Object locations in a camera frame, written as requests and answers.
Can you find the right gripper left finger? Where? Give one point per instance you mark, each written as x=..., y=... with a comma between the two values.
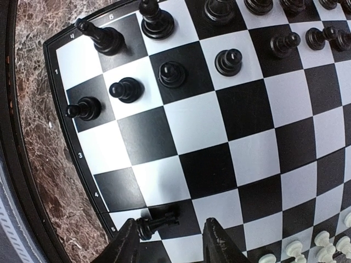
x=124, y=246

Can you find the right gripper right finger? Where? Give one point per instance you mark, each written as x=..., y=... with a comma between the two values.
x=218, y=246

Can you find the black rook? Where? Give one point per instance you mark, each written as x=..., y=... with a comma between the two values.
x=147, y=227

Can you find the white pawn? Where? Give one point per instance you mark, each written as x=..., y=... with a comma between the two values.
x=294, y=249
x=268, y=258

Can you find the black and grey chessboard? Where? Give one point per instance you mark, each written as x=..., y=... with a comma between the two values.
x=265, y=152

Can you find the black bishop standing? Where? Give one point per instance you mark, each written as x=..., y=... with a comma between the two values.
x=157, y=23

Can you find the black king standing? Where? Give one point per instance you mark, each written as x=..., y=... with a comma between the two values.
x=219, y=12

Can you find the black queen standing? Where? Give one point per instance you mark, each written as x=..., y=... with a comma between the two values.
x=259, y=7

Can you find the white slotted cable duct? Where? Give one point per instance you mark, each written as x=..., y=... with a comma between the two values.
x=14, y=249

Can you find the black front rail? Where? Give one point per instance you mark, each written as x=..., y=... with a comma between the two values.
x=28, y=214

